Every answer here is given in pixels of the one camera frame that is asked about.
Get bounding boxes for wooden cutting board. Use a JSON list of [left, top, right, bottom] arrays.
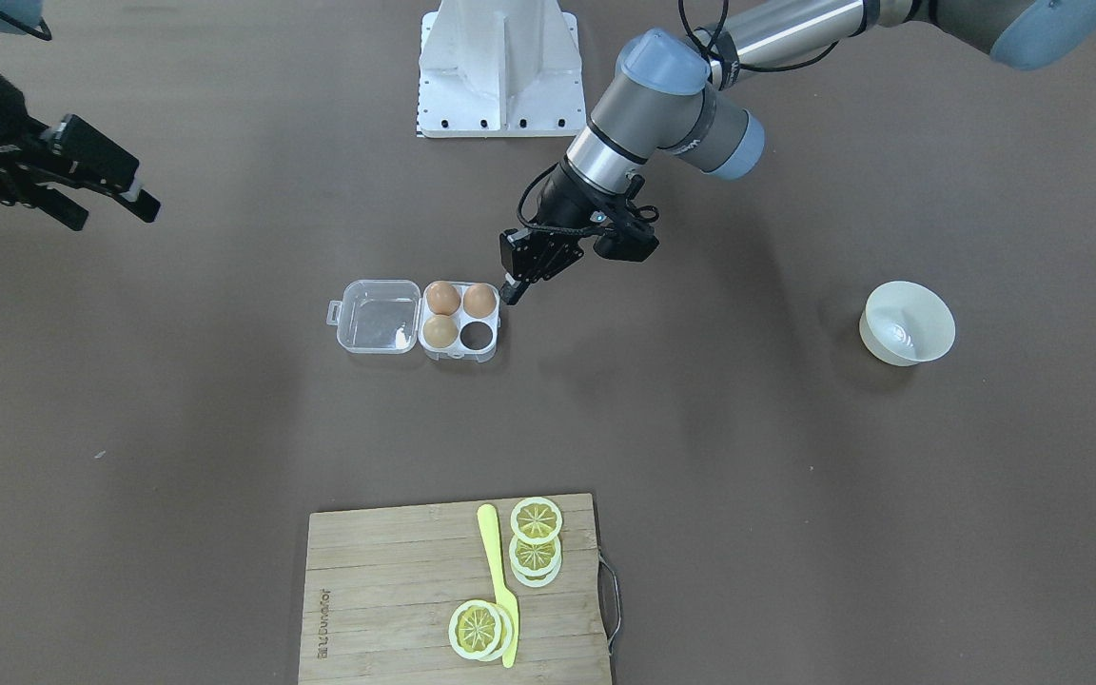
[[299, 493, 618, 684]]

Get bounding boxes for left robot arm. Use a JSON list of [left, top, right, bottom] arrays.
[[499, 1, 1096, 306]]

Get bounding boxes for clear plastic egg box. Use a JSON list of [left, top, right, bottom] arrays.
[[326, 279, 501, 363]]

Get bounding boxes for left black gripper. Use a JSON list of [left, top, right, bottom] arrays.
[[499, 162, 658, 306]]

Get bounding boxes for brown egg cell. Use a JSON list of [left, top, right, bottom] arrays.
[[421, 315, 460, 349], [423, 279, 461, 316]]

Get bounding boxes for lemon slice back pair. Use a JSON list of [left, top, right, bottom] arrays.
[[509, 537, 562, 587]]

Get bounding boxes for brown egg from bowl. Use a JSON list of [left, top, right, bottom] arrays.
[[463, 283, 499, 320]]

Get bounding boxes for brown egg far cell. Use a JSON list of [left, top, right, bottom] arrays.
[[423, 279, 461, 316]]

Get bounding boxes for white round bowl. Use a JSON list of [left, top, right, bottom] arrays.
[[858, 281, 957, 367]]

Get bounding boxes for yellow plastic knife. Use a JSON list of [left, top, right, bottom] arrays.
[[476, 503, 520, 669]]

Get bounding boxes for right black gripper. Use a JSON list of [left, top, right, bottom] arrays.
[[0, 75, 162, 231]]

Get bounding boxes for lemon slice by knife tip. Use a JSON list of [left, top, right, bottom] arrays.
[[447, 598, 515, 662]]

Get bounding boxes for lemon slice pair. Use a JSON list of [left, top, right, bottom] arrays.
[[509, 496, 564, 545], [509, 537, 562, 587]]

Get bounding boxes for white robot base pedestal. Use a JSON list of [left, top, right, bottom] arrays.
[[415, 1, 587, 139]]

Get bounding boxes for brown egg near cell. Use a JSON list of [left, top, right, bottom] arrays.
[[421, 315, 460, 349]]

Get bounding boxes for lemon slice front pair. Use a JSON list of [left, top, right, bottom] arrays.
[[509, 496, 564, 545]]

